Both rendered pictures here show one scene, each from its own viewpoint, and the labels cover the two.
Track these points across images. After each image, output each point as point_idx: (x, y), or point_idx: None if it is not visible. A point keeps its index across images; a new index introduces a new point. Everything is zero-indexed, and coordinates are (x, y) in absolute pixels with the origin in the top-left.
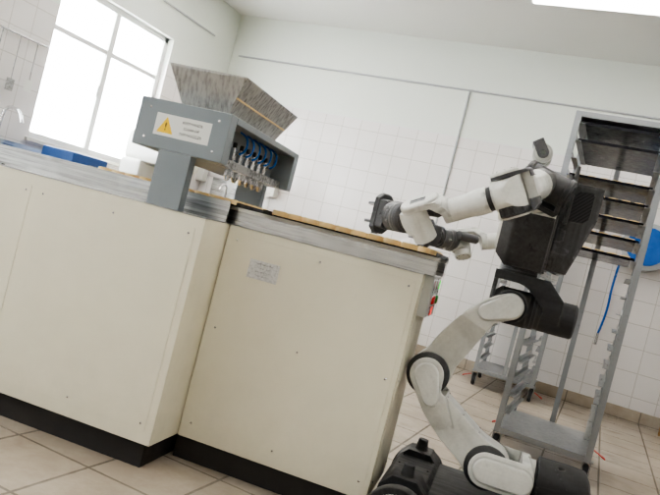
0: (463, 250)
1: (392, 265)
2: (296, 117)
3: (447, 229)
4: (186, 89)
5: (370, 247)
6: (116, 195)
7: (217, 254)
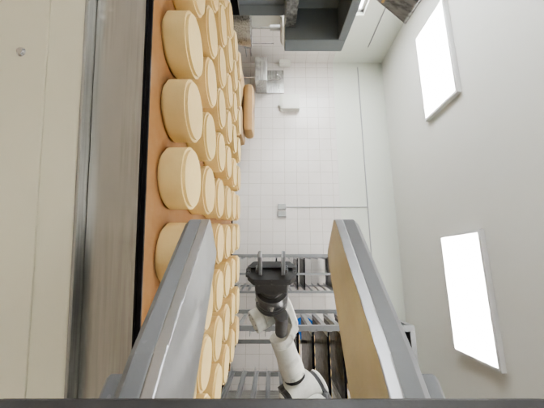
0: (261, 323)
1: (68, 367)
2: (406, 19)
3: (286, 299)
4: None
5: (132, 246)
6: None
7: None
